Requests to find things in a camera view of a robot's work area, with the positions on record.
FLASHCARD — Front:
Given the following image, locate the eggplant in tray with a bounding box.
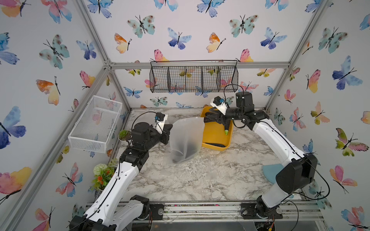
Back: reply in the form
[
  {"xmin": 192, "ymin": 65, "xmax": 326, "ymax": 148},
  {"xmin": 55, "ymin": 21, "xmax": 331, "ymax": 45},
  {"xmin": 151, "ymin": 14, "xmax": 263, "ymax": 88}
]
[
  {"xmin": 206, "ymin": 143, "xmax": 226, "ymax": 148},
  {"xmin": 224, "ymin": 120, "xmax": 230, "ymax": 135}
]

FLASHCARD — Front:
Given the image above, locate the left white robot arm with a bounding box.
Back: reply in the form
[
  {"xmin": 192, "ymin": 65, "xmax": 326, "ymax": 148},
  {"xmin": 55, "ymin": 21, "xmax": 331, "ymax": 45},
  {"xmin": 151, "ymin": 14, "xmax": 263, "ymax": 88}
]
[{"xmin": 69, "ymin": 122, "xmax": 173, "ymax": 231}]

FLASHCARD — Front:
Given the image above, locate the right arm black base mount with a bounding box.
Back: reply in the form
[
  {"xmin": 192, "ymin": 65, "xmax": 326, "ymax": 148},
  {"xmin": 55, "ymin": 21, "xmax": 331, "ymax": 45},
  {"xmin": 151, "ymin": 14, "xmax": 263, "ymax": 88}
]
[{"xmin": 240, "ymin": 202, "xmax": 283, "ymax": 219}]

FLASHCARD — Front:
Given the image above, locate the small white potted succulent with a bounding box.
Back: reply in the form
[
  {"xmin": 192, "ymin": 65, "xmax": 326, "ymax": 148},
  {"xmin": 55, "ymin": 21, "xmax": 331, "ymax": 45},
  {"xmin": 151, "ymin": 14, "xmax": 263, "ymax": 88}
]
[{"xmin": 118, "ymin": 130, "xmax": 132, "ymax": 141}]

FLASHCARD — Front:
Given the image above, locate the eggplant in tray middle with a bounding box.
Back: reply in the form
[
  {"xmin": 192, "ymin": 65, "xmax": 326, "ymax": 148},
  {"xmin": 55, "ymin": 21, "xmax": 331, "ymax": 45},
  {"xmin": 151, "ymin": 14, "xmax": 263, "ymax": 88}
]
[{"xmin": 224, "ymin": 120, "xmax": 230, "ymax": 135}]

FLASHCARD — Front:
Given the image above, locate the eggplant in tray front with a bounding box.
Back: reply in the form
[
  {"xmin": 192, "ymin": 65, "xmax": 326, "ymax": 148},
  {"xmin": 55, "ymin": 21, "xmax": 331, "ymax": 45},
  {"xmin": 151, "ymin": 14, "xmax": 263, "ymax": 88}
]
[{"xmin": 206, "ymin": 143, "xmax": 226, "ymax": 148}]

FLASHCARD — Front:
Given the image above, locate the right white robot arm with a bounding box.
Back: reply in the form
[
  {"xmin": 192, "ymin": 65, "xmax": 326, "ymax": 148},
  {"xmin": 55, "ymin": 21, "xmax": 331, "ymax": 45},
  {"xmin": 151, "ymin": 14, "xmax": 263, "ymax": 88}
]
[{"xmin": 204, "ymin": 91, "xmax": 319, "ymax": 213}]

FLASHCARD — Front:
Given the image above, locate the yellow plastic tray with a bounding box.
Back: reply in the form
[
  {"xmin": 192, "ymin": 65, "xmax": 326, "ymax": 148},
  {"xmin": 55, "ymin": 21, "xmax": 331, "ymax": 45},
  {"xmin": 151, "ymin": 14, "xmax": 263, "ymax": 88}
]
[{"xmin": 201, "ymin": 106, "xmax": 233, "ymax": 152}]

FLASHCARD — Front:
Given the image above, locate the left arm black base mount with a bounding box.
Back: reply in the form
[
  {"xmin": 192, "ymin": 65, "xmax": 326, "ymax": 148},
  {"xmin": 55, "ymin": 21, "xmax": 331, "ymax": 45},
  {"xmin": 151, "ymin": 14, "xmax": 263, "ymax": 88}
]
[{"xmin": 130, "ymin": 195, "xmax": 164, "ymax": 220}]

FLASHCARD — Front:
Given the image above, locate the aluminium front rail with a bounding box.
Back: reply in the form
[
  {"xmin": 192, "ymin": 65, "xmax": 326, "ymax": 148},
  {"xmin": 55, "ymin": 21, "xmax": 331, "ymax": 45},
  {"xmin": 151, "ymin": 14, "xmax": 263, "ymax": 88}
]
[{"xmin": 80, "ymin": 201, "xmax": 324, "ymax": 223}]

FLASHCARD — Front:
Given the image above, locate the light blue plastic scoop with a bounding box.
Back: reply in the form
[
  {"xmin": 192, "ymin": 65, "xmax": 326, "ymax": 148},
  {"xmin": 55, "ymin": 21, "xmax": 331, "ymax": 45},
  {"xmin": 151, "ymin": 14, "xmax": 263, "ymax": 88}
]
[{"xmin": 262, "ymin": 164, "xmax": 294, "ymax": 202}]

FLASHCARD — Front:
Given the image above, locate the black wire wall basket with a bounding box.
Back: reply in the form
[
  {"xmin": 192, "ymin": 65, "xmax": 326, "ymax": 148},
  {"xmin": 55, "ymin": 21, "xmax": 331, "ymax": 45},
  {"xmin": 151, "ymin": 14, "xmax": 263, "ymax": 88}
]
[{"xmin": 146, "ymin": 60, "xmax": 240, "ymax": 94}]

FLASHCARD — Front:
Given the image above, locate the potted orange flower plant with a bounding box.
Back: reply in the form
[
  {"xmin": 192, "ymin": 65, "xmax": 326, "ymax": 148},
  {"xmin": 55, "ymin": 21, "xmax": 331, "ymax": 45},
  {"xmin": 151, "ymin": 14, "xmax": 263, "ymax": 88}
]
[{"xmin": 91, "ymin": 164, "xmax": 117, "ymax": 191}]

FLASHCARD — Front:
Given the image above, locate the white mesh wall basket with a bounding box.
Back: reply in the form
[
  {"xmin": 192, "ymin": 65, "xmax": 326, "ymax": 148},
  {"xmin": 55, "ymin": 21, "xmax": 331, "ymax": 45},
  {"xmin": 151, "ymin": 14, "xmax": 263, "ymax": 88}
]
[{"xmin": 68, "ymin": 95, "xmax": 122, "ymax": 153}]

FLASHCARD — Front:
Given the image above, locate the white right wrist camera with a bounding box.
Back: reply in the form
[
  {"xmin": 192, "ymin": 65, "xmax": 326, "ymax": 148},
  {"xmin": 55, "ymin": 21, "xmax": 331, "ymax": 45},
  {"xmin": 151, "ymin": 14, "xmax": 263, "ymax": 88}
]
[{"xmin": 211, "ymin": 96, "xmax": 228, "ymax": 115}]

